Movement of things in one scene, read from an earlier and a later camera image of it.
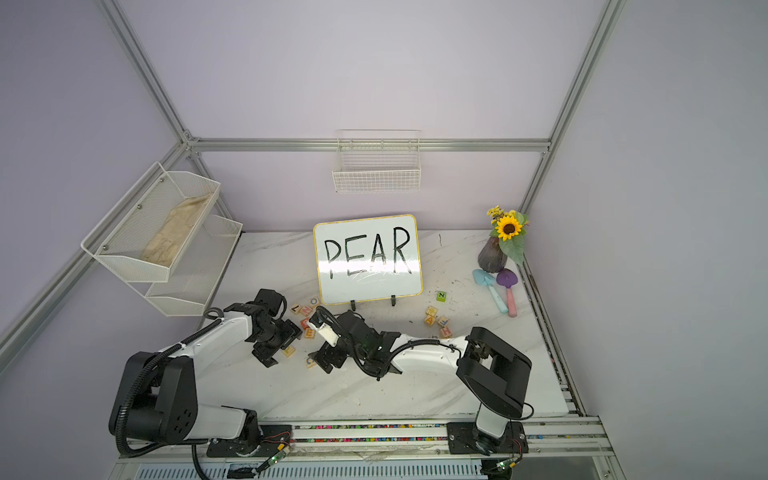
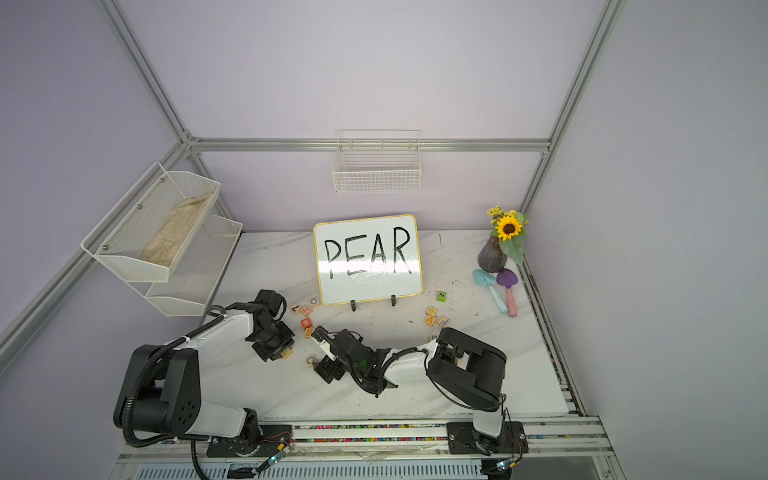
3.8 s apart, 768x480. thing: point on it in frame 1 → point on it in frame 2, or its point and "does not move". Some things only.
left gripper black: [290, 330] does not move
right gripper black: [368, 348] → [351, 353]
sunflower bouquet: [510, 228] does not move
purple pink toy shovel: [508, 278] does not move
